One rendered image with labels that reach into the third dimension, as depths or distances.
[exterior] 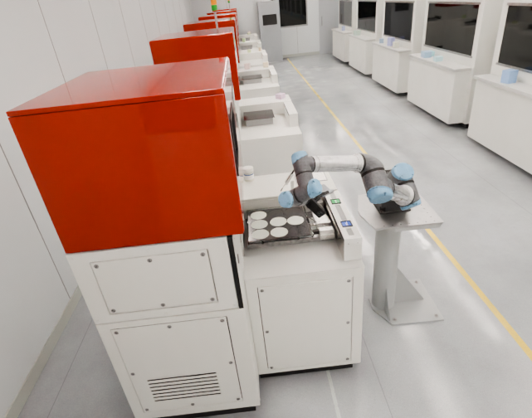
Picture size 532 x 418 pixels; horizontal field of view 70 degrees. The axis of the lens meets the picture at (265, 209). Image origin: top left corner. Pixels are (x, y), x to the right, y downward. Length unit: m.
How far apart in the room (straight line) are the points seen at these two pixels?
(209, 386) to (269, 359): 0.39
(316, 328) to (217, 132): 1.31
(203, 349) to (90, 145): 1.11
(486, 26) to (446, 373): 4.91
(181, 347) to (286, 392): 0.79
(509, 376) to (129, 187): 2.35
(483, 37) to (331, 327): 5.06
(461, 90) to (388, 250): 4.31
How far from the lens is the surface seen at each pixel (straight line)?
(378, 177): 1.88
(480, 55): 6.52
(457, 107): 6.66
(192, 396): 2.35
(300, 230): 2.18
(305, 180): 1.66
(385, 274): 2.77
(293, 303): 2.12
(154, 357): 2.11
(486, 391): 2.72
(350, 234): 2.04
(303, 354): 2.42
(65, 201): 1.65
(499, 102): 5.59
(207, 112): 1.39
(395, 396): 2.56
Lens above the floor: 2.08
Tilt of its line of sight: 29 degrees down
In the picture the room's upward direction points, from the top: 6 degrees counter-clockwise
